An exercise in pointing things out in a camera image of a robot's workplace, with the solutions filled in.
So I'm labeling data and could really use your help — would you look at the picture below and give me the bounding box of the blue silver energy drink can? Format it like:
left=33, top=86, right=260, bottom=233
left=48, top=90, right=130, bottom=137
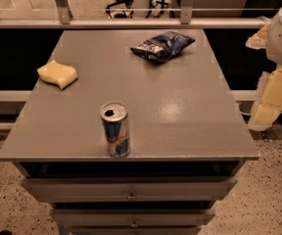
left=100, top=101, right=130, bottom=158

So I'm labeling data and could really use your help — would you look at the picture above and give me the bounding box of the lower grey drawer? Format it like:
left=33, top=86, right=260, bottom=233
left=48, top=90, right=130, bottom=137
left=51, top=209, right=214, bottom=228

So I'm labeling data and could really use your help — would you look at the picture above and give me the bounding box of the grey drawer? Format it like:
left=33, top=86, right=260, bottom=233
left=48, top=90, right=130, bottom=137
left=51, top=209, right=214, bottom=228
left=23, top=176, right=237, bottom=203

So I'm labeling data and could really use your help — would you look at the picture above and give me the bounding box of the upper grey drawer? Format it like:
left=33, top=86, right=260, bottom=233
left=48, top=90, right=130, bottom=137
left=23, top=176, right=237, bottom=203

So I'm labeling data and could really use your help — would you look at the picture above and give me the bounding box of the blue chip bag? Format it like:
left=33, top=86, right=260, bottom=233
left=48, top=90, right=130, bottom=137
left=130, top=31, right=195, bottom=63

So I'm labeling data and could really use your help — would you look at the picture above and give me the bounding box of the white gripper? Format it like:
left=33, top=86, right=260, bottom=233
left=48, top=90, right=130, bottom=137
left=246, top=8, right=282, bottom=131

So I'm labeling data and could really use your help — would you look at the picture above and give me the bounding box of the metal glass railing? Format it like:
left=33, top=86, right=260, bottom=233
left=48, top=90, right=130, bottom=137
left=0, top=0, right=279, bottom=29

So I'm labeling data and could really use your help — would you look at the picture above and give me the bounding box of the black office chair base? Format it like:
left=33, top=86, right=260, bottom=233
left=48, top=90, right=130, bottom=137
left=105, top=0, right=134, bottom=19

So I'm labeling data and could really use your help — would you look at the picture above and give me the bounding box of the yellow sponge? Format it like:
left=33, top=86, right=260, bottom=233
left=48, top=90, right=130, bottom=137
left=37, top=60, right=77, bottom=90

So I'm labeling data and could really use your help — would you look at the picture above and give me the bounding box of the grey drawer cabinet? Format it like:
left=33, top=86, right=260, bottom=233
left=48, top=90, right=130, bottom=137
left=0, top=30, right=259, bottom=235

